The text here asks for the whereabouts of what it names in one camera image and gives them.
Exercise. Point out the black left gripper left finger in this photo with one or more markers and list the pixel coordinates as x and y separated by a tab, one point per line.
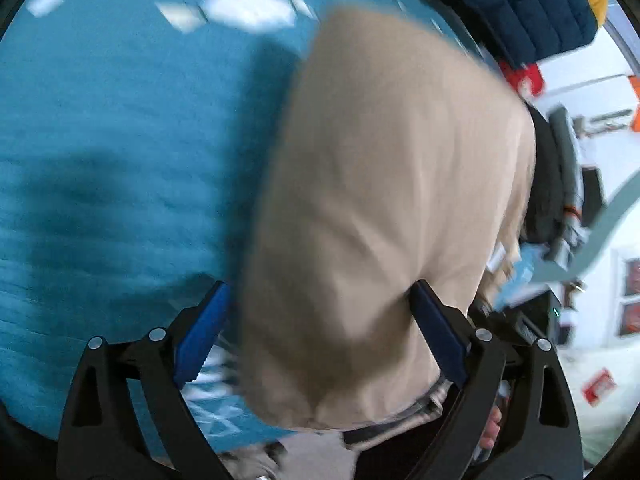
100	436

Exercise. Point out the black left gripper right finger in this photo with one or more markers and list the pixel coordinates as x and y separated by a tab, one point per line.
497	359

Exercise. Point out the navy and yellow puffer jacket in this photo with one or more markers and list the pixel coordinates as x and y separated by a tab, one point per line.
523	32

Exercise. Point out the tan beige coat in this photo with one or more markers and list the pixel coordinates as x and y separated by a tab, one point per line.
400	159

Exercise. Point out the person's right hand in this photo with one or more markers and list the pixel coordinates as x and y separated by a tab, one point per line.
492	429

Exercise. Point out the teal quilted bedspread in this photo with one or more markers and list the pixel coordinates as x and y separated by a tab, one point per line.
134	135

